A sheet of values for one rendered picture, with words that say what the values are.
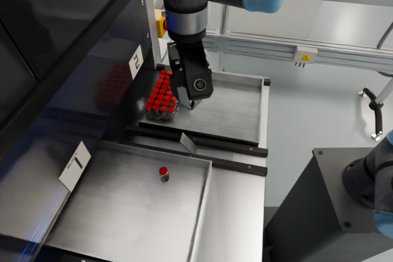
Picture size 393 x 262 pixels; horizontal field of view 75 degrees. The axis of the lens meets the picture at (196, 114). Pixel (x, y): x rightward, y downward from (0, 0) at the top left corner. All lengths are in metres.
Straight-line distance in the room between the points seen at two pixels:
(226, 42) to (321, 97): 0.95
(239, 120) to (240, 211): 0.27
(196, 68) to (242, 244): 0.39
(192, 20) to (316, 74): 2.11
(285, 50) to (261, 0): 1.40
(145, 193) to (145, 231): 0.09
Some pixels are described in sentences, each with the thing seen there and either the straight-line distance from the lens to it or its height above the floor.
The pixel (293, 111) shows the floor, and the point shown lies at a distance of 2.10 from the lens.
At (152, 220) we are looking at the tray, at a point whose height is 0.88.
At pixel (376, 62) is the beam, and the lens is 1.94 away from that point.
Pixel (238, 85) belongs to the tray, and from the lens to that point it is 0.89.
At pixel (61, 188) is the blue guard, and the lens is 0.56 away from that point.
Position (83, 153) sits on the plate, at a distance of 0.59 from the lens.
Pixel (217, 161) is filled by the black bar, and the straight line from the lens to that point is 0.67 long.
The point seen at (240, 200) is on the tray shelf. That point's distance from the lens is 0.65.
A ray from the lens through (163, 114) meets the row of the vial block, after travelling 0.75.
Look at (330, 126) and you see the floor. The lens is 2.11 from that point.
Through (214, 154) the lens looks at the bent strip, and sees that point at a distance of 0.70.
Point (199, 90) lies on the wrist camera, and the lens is 0.45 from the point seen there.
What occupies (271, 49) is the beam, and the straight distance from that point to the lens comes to 1.77.
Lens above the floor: 1.48
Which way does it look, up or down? 50 degrees down
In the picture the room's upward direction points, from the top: straight up
